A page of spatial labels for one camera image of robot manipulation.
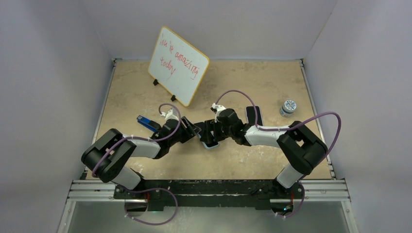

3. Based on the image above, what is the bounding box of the light blue phone case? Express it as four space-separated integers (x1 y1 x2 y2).
201 141 219 150

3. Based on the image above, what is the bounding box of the black smartphone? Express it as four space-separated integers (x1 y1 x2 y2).
200 136 217 144

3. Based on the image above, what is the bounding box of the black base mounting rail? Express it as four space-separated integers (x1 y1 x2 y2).
114 179 304 214

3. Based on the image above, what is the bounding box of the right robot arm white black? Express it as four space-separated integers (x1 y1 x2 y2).
196 109 327 198

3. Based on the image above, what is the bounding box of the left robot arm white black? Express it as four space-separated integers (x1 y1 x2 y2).
81 116 201 199

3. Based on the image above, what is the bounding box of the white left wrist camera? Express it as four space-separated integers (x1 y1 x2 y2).
161 108 180 121

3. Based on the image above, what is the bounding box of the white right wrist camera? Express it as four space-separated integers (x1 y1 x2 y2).
211 103 226 122

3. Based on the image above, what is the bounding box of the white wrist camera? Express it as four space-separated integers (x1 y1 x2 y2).
161 108 180 121
211 103 226 122

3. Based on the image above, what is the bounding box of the yellow framed whiteboard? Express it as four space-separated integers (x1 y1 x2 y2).
148 26 210 107

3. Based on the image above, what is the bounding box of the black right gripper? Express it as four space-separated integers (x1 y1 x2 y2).
201 119 234 144

